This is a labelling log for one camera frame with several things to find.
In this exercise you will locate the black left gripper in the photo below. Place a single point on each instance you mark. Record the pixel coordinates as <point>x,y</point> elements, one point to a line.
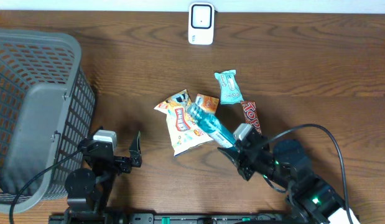
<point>124,165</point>

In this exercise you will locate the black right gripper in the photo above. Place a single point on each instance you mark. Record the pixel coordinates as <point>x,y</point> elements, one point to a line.
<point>242,165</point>

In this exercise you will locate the blue mouthwash bottle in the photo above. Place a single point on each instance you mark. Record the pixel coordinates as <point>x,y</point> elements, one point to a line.
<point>211,125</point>

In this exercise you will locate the red Top chocolate bar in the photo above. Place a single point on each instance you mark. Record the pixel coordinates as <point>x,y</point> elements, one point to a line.
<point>250,114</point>

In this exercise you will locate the yellow snack chip bag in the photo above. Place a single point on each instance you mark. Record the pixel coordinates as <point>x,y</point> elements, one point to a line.
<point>184,133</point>

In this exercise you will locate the small orange white box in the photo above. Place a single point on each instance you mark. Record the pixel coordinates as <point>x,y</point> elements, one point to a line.
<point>208,103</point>

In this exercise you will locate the teal wet wipes pack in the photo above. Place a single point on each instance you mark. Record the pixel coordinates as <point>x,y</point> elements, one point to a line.
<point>230,91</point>

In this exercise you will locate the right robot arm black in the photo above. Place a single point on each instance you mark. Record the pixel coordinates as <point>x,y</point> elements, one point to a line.
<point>311,199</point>

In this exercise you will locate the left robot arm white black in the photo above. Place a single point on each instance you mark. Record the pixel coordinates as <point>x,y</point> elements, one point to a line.
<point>89,188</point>

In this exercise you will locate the white black barcode scanner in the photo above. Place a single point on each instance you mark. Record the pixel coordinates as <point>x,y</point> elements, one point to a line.
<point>201,22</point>

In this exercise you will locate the grey plastic shopping basket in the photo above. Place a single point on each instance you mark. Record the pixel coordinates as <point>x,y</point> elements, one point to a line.
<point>46,108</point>

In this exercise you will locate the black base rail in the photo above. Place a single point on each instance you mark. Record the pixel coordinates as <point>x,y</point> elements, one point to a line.
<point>149,218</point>

